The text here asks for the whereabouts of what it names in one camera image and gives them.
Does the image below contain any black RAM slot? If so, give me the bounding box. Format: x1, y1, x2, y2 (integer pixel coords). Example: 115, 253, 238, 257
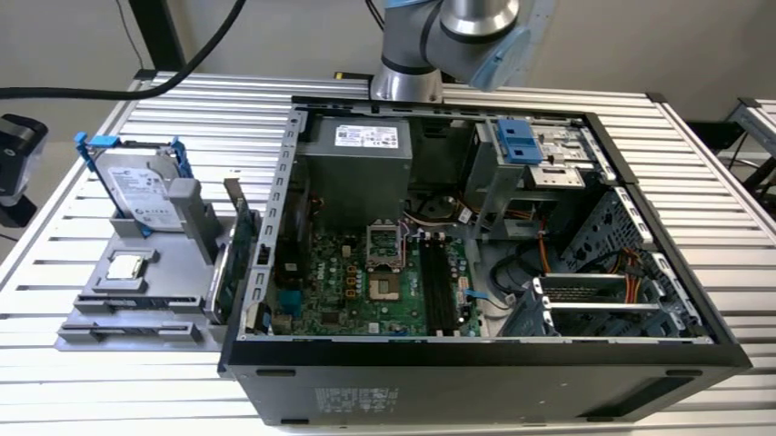
428, 234, 446, 335
434, 234, 454, 335
441, 234, 462, 335
420, 234, 438, 335

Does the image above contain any hard disk in blue carrier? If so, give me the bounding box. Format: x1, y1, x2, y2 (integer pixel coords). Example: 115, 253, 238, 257
72, 131, 194, 238

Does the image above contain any silver CPU chip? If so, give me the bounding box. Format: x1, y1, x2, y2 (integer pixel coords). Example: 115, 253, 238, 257
106, 253, 150, 279

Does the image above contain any grey parts rack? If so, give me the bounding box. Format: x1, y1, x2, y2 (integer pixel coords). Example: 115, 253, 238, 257
55, 179, 266, 353

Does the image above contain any green graphics card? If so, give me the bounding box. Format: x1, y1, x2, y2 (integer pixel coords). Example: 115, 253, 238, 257
204, 177, 263, 324

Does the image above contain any green motherboard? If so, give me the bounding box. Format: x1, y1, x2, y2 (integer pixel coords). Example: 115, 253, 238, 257
270, 226, 486, 338

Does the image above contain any grey power supply unit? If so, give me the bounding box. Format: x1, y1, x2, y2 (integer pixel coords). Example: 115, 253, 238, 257
295, 115, 414, 228

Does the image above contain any metal socket cover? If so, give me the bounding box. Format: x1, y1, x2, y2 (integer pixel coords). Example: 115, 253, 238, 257
365, 220, 406, 269

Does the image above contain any CPU socket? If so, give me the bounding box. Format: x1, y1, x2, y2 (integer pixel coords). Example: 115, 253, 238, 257
366, 267, 406, 303

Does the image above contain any black open PC case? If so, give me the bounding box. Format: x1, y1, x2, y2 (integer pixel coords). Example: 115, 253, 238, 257
217, 94, 755, 427

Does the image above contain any blue disk bay latch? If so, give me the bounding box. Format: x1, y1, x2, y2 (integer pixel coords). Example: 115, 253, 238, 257
494, 118, 542, 165

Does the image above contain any grey metal disk bay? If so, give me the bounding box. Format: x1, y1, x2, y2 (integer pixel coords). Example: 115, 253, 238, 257
501, 271, 708, 338

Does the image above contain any metal slat side table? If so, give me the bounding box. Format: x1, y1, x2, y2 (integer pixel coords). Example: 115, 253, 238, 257
720, 96, 776, 201

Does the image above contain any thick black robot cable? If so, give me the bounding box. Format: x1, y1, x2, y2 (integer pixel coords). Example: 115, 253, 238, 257
0, 0, 250, 102

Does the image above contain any black upright post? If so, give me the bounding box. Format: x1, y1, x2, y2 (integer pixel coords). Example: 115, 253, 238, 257
127, 0, 188, 74

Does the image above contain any black looped cable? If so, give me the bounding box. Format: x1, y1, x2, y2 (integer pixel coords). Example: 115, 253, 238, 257
489, 252, 545, 303

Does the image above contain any orange data wire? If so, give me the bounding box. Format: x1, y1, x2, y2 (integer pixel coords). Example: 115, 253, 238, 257
536, 213, 552, 276

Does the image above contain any red yellow wire bundle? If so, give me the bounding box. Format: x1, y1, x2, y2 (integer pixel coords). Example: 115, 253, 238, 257
609, 247, 645, 304

